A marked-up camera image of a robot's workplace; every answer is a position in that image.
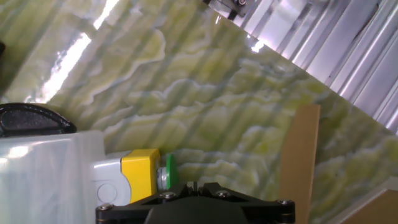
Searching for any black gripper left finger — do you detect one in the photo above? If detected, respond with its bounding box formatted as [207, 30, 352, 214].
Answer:
[95, 182, 198, 224]

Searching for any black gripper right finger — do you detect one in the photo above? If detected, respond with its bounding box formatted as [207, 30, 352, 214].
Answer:
[197, 182, 296, 224]

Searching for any translucent plastic box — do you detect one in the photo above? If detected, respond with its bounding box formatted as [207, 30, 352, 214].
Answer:
[0, 129, 106, 224]

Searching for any metal mounting bracket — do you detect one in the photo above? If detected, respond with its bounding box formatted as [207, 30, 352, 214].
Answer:
[201, 0, 249, 21]

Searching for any green marble pattern mat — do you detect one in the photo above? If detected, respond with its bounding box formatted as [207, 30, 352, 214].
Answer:
[0, 0, 398, 224]

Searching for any wooden picture frame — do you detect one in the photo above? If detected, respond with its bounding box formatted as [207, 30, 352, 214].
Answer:
[278, 104, 398, 224]

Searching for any yellow grey green button box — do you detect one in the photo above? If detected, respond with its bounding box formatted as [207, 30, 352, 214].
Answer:
[91, 148, 180, 209]

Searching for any black C-clamp with steel screw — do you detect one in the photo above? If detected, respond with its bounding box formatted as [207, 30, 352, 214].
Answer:
[0, 102, 78, 138]

